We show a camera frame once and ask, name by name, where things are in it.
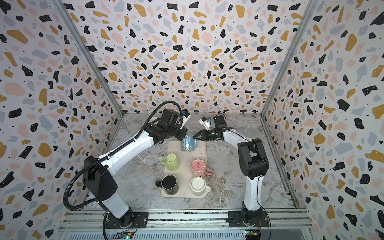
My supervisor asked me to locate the blue butterfly mug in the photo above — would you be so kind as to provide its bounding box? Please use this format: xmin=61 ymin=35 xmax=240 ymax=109
xmin=181 ymin=134 xmax=198 ymax=152

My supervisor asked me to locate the light green mug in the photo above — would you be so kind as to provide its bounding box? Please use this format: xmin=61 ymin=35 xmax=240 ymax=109
xmin=161 ymin=153 xmax=180 ymax=172

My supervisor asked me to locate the pink mug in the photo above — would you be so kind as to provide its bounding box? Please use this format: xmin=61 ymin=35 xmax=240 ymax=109
xmin=191 ymin=159 xmax=214 ymax=178

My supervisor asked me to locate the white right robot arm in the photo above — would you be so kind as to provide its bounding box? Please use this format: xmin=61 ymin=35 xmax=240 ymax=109
xmin=194 ymin=127 xmax=269 ymax=226

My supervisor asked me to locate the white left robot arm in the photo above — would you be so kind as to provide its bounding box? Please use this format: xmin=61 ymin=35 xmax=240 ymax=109
xmin=83 ymin=122 xmax=188 ymax=220

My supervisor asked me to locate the white mug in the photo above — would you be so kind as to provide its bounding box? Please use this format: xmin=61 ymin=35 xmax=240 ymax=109
xmin=190 ymin=177 xmax=212 ymax=196

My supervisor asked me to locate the black mug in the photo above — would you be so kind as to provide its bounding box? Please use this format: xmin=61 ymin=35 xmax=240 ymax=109
xmin=155 ymin=175 xmax=179 ymax=196

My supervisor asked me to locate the cream plastic tray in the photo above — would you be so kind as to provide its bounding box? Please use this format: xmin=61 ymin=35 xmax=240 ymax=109
xmin=159 ymin=141 xmax=208 ymax=199

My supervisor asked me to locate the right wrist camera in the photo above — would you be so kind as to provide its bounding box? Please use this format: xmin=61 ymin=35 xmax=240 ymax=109
xmin=199 ymin=113 xmax=227 ymax=131

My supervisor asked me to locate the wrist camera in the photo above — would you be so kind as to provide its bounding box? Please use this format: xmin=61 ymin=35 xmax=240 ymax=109
xmin=161 ymin=109 xmax=191 ymax=129
xmin=199 ymin=113 xmax=227 ymax=131

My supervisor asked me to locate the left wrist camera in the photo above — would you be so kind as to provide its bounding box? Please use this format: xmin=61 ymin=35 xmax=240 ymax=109
xmin=161 ymin=109 xmax=191 ymax=129

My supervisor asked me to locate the black corrugated cable conduit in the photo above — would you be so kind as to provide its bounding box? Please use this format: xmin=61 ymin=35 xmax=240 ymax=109
xmin=62 ymin=100 xmax=184 ymax=211

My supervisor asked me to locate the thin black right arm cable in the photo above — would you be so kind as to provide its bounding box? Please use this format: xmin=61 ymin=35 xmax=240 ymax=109
xmin=254 ymin=176 xmax=272 ymax=240

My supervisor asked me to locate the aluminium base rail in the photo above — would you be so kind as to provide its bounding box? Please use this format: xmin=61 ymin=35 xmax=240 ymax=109
xmin=58 ymin=209 xmax=317 ymax=240

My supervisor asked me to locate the metal right corner post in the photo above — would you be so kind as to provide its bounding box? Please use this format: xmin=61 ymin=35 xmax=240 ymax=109
xmin=261 ymin=0 xmax=319 ymax=119

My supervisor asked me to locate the metal corner post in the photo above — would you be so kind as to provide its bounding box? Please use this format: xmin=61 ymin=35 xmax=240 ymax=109
xmin=51 ymin=1 xmax=124 ymax=118
xmin=261 ymin=0 xmax=319 ymax=119

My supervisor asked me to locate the metal left corner post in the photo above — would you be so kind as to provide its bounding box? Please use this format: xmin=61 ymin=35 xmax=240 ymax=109
xmin=51 ymin=1 xmax=124 ymax=118

